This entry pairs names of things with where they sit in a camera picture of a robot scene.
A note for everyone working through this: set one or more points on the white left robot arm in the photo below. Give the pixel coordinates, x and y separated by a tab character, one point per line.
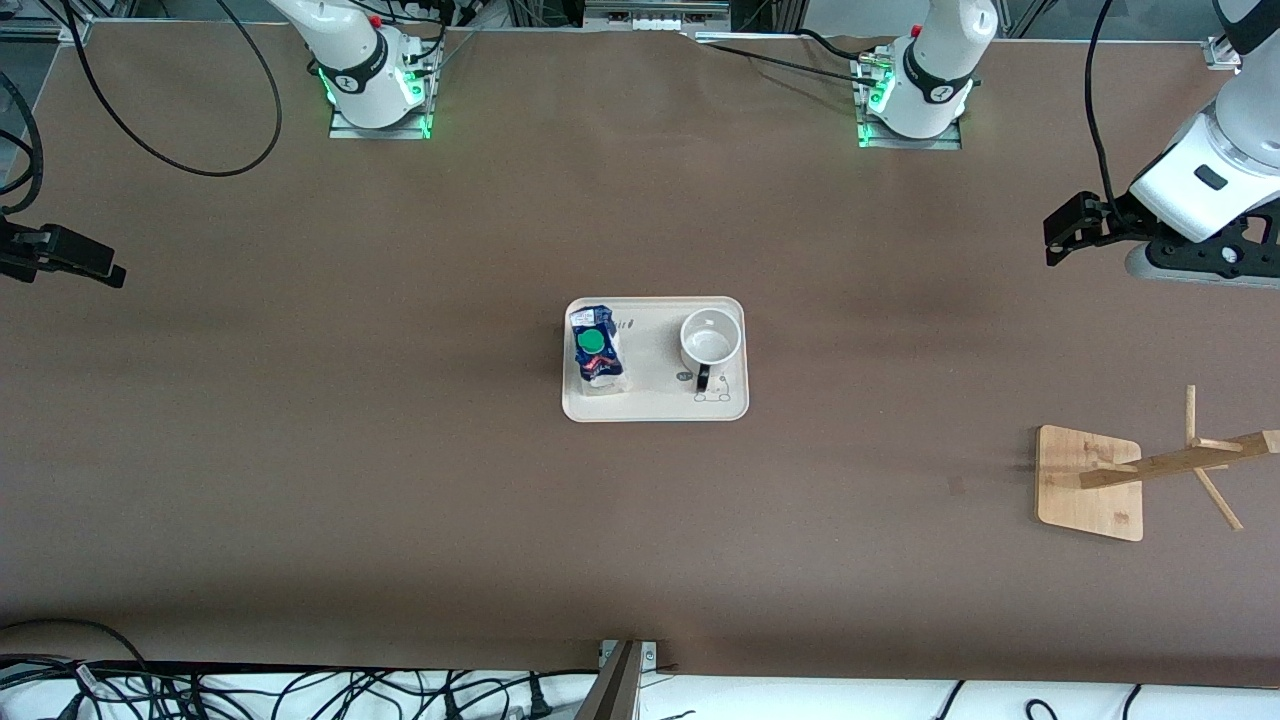
935	60

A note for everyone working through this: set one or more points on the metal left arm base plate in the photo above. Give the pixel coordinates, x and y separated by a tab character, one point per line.
910	143

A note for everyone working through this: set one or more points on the aluminium frame corner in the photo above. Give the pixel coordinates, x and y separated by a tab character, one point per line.
1220	52
60	30

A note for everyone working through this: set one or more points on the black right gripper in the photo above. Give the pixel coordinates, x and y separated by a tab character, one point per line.
20	252

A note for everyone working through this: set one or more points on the cream rabbit print tray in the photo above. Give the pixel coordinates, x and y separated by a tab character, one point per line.
655	400

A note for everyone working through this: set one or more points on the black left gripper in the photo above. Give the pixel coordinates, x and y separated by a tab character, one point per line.
1118	216

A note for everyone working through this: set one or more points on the wooden cup rack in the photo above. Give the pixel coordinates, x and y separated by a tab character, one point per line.
1085	500

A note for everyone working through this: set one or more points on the grey metal post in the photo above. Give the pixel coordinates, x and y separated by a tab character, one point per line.
615	695

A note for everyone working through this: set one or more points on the small metal post bracket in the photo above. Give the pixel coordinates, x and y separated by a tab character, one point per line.
650	655

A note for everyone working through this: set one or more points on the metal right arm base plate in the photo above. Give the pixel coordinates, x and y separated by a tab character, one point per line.
380	133

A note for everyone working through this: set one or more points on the white power strip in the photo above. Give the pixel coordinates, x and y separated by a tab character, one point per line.
655	20

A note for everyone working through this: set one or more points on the blue milk carton green cap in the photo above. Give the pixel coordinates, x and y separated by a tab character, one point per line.
597	345

